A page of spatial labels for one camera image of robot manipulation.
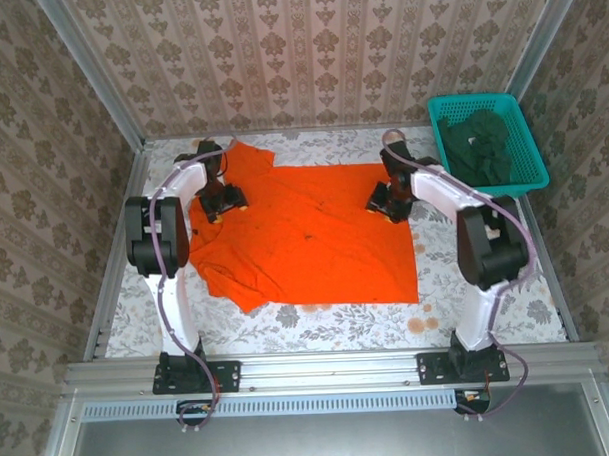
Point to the orange t-shirt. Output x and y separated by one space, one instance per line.
309 228

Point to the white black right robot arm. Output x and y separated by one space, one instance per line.
479 302

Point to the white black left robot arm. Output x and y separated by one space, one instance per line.
174 302

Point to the dark green t-shirt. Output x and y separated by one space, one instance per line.
477 152

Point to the floral tablecloth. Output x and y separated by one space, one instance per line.
338 327

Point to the teal plastic basket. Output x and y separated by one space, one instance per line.
527 145

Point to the steel sheet panel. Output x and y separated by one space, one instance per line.
332 442

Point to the aluminium side rail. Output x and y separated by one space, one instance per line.
115 254
551 279

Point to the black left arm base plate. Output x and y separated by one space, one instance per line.
224 376

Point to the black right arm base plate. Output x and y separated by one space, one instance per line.
434 368

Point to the aluminium mounting rail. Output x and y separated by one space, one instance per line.
329 369

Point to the aluminium frame post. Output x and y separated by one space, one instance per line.
94 70
543 34

